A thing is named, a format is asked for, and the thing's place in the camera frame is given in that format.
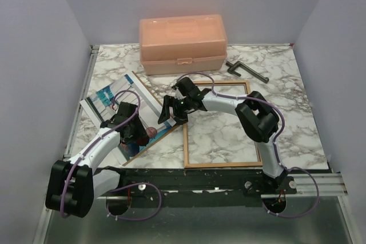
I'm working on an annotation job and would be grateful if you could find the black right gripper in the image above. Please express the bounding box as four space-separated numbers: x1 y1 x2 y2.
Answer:
158 96 192 128

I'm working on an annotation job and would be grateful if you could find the clear acrylic frame pane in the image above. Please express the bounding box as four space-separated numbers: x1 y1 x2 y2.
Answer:
187 83 260 163

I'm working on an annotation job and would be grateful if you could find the orange translucent plastic storage box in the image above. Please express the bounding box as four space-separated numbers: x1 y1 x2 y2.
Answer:
140 14 228 75

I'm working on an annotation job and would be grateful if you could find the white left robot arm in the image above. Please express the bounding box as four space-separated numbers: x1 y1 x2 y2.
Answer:
45 102 149 218

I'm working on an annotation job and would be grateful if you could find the black metal crank handle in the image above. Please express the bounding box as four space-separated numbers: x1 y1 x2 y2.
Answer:
225 61 269 83

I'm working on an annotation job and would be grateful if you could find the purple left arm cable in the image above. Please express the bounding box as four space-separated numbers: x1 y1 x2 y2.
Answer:
59 89 164 222

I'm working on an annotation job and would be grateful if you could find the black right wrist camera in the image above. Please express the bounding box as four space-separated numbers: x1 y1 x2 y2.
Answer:
173 77 200 97

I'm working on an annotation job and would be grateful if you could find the photo print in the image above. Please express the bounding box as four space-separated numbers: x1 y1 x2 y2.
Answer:
81 71 178 166

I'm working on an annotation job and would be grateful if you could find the blue wooden picture frame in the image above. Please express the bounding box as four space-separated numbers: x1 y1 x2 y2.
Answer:
182 79 263 169

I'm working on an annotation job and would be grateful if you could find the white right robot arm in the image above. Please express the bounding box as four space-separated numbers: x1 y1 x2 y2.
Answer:
158 77 285 194

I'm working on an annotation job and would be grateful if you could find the aluminium extrusion table frame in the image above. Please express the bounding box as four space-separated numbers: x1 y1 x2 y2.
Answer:
33 45 100 243

